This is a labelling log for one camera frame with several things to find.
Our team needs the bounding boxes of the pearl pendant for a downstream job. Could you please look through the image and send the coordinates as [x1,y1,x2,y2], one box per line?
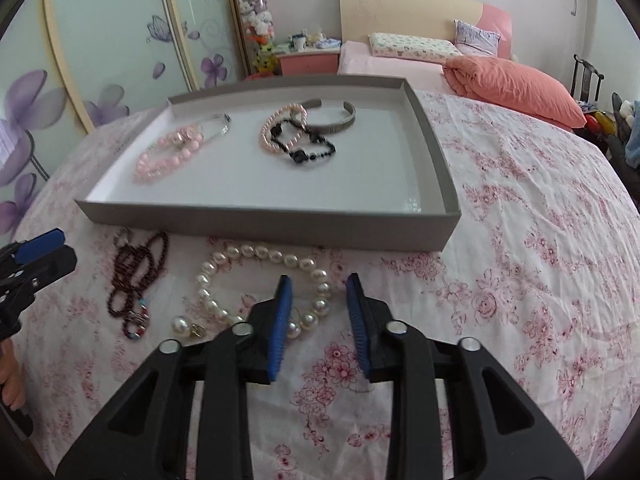
[171,313,206,341]

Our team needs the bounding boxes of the white pearl bracelet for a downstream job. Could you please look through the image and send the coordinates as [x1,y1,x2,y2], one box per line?
[194,243,332,334]

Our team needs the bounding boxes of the person's left hand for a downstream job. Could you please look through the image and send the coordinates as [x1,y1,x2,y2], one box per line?
[0,338,27,409]

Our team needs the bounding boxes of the pink pearl bracelet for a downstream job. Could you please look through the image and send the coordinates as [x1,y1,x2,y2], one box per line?
[258,103,309,151]

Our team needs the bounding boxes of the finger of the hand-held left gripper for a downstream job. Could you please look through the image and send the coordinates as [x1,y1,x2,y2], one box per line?
[0,228,67,267]
[0,246,79,311]

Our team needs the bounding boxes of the floral print pillow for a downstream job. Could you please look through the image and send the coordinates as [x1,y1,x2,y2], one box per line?
[368,32,464,65]

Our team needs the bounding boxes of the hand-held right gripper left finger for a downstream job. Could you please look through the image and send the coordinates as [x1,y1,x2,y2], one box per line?
[55,274,294,480]

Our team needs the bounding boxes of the beige and pink headboard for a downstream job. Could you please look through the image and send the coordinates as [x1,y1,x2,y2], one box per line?
[338,0,515,61]

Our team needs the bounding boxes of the grey chair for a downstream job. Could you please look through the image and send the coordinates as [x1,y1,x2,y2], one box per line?
[606,92,635,173]

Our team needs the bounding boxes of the dark red bead bracelet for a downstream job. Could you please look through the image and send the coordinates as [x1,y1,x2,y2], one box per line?
[107,230,170,341]

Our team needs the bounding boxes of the salmon pink pillow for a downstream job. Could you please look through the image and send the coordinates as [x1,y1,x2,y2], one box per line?
[442,54,589,132]

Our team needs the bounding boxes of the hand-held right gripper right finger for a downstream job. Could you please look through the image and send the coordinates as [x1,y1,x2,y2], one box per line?
[346,272,586,480]

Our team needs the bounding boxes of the lavender cushion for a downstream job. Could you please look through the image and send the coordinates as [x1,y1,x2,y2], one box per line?
[453,19,502,59]

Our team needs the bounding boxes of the blue plush garment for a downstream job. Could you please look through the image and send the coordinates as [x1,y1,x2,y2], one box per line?
[624,100,640,171]

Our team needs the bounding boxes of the thin silver bangle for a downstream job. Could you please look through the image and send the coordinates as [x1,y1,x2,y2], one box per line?
[192,112,234,141]

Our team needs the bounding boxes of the clear tube of plush toys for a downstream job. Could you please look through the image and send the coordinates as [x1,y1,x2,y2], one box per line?
[234,0,279,79]

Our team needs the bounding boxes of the pink nightstand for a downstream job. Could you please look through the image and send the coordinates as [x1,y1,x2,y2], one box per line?
[272,40,344,77]

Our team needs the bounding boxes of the black bead bracelet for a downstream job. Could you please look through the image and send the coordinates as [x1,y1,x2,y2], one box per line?
[269,118,337,167]

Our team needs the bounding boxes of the silver cuff bangle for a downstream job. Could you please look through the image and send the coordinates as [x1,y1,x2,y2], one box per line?
[294,98,357,134]

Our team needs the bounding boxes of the flower print sliding wardrobe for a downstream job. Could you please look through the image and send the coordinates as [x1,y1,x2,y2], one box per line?
[0,0,252,242]

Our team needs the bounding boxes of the dark wooden chair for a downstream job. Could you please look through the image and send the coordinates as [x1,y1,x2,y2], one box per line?
[572,53,606,107]

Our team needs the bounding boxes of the grey cardboard box tray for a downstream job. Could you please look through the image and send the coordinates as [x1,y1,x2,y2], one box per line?
[74,74,462,252]

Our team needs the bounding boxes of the pink bed mattress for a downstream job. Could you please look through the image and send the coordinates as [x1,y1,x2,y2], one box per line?
[337,40,453,79]

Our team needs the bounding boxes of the light pink bead bracelet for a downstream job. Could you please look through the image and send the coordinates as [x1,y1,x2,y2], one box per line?
[132,127,206,184]

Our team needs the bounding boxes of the yellow and red toys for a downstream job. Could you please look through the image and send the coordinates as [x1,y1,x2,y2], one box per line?
[580,101,615,137]

